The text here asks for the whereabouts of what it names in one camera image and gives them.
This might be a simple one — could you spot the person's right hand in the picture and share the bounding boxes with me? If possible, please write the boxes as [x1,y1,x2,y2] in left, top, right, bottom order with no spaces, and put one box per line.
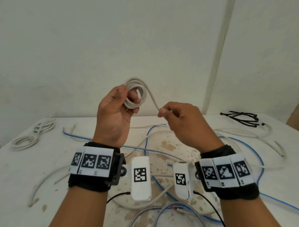
[157,101,225,154]

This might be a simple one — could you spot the person's left hand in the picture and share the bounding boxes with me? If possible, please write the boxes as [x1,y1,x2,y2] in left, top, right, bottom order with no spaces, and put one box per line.
[92,84,142,148]

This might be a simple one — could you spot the blue cable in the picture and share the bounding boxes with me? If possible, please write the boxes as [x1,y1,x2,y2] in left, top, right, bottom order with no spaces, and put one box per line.
[224,136,264,185]
[62,124,222,223]

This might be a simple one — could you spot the bundle of black cable ties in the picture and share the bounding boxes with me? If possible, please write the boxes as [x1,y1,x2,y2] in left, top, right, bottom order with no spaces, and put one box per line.
[220,111,266,128]

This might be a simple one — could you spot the thick white cable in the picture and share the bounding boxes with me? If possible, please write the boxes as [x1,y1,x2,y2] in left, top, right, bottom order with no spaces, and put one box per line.
[123,78,164,113]
[32,117,56,135]
[10,135,39,150]

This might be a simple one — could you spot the tangle of white cables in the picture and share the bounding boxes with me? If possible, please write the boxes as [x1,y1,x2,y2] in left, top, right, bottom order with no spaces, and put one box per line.
[28,117,287,215]

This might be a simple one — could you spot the person's left forearm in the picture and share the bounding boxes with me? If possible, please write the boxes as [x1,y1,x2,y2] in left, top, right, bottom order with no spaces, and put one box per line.
[49,187,110,227]

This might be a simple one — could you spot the person's right forearm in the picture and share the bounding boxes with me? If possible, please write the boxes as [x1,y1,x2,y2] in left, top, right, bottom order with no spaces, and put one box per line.
[218,195,281,227]

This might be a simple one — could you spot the black left wristband with markers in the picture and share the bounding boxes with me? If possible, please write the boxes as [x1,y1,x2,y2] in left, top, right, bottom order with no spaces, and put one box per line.
[68,142,126,193]

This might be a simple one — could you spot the black wristband with markers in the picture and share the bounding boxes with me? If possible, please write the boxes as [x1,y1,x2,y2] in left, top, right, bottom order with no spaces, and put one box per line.
[68,142,126,193]
[194,145,260,200]

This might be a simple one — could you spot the black right wristband with markers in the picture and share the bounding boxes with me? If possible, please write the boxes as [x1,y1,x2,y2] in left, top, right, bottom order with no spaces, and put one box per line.
[194,145,260,200]

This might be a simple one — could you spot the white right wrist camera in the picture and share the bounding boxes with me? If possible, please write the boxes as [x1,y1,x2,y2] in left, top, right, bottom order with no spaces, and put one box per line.
[173,161,199,200]

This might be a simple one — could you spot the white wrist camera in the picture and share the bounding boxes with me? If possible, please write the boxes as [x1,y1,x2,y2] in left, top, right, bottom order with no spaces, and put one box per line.
[121,156,152,202]
[173,161,199,200]

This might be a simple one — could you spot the black left camera wire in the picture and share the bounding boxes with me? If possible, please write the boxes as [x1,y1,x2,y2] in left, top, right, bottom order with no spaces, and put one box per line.
[107,191,131,203]

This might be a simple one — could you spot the black camera wire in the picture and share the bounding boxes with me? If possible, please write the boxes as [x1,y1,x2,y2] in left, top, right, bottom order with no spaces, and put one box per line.
[107,191,131,203]
[193,191,226,227]

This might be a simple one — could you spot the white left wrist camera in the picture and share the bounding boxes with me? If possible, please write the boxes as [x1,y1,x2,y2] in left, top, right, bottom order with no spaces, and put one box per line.
[121,156,152,202]

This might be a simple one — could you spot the black right camera wire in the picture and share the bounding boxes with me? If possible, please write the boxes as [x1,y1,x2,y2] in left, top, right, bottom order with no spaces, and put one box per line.
[193,191,226,227]

